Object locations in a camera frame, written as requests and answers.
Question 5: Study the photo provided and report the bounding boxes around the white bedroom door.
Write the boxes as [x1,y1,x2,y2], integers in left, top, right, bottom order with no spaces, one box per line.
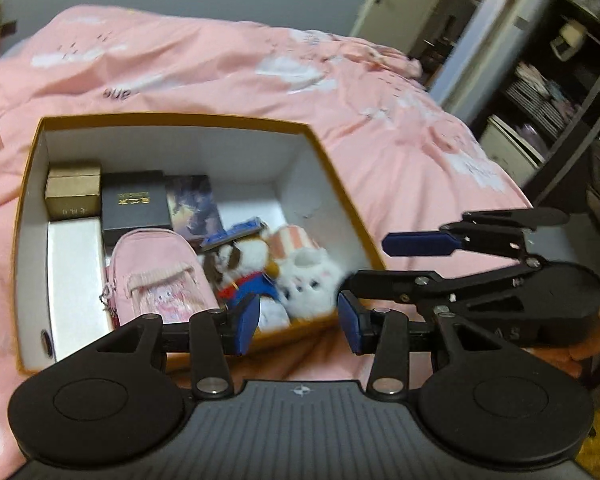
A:
[350,0,438,54]

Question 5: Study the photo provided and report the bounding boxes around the pink mini backpack pouch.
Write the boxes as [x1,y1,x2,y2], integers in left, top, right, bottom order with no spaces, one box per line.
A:
[100,229,219,327]

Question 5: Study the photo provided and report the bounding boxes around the purple illustrated card box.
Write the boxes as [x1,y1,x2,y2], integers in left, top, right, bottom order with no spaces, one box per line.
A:
[166,174,223,246]

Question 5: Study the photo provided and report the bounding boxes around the gold textured gift box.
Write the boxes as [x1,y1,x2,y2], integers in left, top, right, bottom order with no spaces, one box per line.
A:
[44,162,102,220]

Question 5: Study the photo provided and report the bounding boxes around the white flat box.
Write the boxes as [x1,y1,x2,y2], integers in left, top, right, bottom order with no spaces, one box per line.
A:
[47,217,112,361]

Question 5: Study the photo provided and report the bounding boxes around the dark bookshelf with items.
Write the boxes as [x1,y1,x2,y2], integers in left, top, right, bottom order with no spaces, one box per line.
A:
[471,0,600,211]

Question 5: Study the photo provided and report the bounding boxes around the blue paper hang tag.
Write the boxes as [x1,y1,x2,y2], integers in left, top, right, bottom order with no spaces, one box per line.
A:
[200,217,266,252]

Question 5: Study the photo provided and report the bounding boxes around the pink printed bed duvet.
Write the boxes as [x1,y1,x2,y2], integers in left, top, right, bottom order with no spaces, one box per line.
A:
[0,6,528,479]

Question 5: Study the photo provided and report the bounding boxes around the orange cardboard storage box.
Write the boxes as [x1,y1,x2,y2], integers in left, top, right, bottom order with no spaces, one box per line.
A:
[12,113,384,374]

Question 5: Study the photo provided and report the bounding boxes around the black box gold lettering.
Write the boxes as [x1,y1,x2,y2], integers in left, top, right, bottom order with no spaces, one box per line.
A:
[100,171,172,248]

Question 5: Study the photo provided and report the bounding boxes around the white plush striped ears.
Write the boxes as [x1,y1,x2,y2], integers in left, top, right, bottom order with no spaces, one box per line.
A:
[268,224,344,321]

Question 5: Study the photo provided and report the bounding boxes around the brown plush toy blue outfit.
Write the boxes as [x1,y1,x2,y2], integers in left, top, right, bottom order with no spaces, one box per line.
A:
[202,226,290,333]

